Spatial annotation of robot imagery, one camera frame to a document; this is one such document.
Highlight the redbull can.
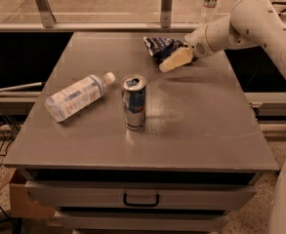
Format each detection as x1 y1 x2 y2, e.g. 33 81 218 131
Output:
121 74 146 130

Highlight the cardboard box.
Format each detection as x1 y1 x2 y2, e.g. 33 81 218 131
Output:
0 169 55 218

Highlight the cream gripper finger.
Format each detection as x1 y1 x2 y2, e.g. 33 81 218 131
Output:
159 47 193 72

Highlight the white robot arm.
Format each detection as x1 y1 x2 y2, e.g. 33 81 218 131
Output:
159 0 286 234

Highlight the upright water bottle background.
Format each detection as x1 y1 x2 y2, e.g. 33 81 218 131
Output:
200 0 219 24

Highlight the blue chip bag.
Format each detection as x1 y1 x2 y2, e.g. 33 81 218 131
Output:
143 37 188 62

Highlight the black drawer handle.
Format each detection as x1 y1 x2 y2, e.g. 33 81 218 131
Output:
123 193 160 208

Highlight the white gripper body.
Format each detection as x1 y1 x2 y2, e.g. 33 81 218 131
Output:
184 26 215 59

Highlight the grey cabinet with drawers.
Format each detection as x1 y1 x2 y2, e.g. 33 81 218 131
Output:
4 32 277 233

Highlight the clear plastic water bottle lying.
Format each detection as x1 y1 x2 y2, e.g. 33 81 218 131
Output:
45 72 115 123

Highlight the grey metal rod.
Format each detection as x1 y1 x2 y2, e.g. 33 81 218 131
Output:
0 82 46 93

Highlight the metal railing frame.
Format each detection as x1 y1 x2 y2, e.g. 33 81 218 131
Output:
0 0 286 33

